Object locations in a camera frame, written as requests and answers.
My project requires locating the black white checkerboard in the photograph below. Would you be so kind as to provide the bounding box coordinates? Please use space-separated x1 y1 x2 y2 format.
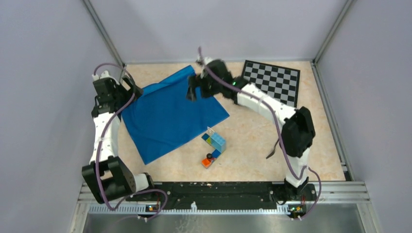
241 60 300 107

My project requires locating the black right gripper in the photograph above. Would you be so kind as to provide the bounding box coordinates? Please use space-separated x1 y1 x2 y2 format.
186 74 221 103

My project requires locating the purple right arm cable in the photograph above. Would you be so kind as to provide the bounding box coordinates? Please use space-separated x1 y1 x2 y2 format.
197 46 323 222

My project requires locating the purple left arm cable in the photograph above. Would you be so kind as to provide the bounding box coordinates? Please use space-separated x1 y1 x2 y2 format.
93 63 169 222

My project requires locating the blue cloth napkin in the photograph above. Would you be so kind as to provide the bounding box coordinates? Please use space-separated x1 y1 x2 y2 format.
121 65 229 165

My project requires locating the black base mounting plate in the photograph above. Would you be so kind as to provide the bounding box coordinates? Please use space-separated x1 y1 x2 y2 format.
125 182 318 211

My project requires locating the colourful toy brick assembly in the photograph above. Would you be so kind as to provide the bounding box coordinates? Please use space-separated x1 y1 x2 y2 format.
202 127 226 169

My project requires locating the aluminium frame rail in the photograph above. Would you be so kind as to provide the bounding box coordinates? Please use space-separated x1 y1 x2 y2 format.
69 182 382 233

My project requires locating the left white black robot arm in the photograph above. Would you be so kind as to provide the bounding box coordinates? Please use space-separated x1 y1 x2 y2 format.
82 70 156 204

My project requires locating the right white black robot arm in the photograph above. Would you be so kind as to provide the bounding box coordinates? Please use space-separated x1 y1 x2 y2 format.
186 57 315 200

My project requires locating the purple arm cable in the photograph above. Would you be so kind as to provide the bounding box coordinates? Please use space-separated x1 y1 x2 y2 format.
93 63 169 222
197 46 323 222

